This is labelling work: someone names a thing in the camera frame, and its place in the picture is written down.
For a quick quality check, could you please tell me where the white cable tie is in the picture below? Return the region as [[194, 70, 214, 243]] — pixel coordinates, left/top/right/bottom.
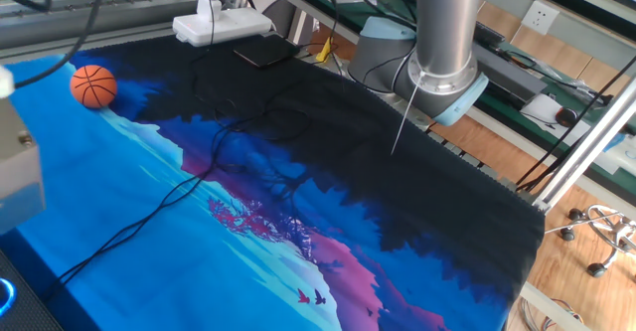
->
[[390, 70, 426, 156]]

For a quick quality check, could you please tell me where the aluminium frame bar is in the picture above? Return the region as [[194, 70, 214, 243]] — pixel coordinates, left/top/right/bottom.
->
[[531, 80, 636, 214]]

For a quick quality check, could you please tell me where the black computer mouse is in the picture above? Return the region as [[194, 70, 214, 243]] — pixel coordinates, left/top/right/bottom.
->
[[555, 106, 579, 128]]

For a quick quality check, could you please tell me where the black keyboard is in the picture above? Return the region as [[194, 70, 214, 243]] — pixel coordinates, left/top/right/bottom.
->
[[471, 20, 507, 50]]

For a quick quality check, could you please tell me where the flat black phone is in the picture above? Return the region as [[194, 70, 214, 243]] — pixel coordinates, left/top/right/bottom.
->
[[232, 33, 301, 69]]

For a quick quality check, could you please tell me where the thin black speaker cable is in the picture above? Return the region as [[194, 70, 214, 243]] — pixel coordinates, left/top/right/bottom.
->
[[42, 80, 312, 302]]

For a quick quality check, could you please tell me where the white wall socket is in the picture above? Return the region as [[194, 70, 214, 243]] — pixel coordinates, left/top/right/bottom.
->
[[520, 0, 560, 36]]

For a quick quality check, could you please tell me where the white charger plug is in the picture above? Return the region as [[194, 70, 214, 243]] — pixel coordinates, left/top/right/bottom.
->
[[196, 0, 224, 23]]

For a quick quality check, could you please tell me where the blue landscape print tablecloth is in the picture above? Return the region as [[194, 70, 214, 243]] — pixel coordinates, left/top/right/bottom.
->
[[0, 35, 547, 331]]

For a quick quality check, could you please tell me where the white power strip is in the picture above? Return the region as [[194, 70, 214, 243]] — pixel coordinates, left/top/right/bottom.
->
[[172, 6, 273, 48]]

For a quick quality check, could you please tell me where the grey Schunk gripper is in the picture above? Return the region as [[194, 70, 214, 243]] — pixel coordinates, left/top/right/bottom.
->
[[0, 96, 46, 236]]

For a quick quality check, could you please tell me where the chrome chair base with castors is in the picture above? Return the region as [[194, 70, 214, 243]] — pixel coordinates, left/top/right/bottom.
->
[[544, 204, 636, 278]]

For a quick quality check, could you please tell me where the blue-lit speaker volume knob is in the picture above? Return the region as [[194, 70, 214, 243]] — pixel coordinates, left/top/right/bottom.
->
[[0, 276, 17, 317]]

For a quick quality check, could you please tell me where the loose wire bundle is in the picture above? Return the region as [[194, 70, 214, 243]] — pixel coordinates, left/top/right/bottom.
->
[[519, 295, 585, 331]]

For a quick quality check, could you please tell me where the small orange basketball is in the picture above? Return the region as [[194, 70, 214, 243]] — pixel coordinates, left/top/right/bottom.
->
[[69, 64, 118, 109]]

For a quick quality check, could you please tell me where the yellow tag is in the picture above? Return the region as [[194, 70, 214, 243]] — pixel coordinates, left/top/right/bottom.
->
[[316, 36, 333, 64]]

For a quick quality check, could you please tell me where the black soundbar speaker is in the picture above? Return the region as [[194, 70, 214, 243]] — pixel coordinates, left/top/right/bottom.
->
[[0, 248, 66, 331]]

